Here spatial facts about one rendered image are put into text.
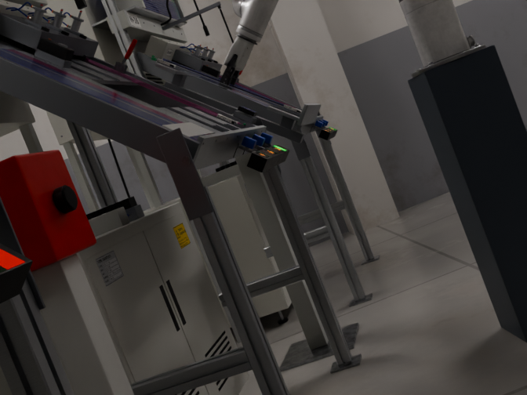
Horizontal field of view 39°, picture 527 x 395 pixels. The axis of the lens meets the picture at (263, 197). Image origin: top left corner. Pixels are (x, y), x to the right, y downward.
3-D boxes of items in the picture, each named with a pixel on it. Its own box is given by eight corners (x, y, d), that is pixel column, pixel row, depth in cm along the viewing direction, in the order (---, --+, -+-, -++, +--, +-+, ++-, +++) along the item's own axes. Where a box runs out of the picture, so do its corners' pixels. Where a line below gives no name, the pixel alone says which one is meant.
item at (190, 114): (256, 139, 210) (260, 129, 210) (190, 157, 146) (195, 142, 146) (196, 114, 213) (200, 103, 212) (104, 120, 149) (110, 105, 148)
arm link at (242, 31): (241, 26, 242) (238, 34, 242) (236, 23, 233) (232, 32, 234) (265, 36, 241) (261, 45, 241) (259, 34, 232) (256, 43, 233)
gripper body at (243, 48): (241, 32, 242) (227, 64, 245) (234, 30, 232) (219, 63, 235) (261, 41, 242) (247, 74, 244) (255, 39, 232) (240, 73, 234)
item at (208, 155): (257, 150, 211) (267, 126, 209) (190, 172, 147) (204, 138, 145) (253, 148, 211) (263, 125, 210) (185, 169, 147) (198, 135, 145)
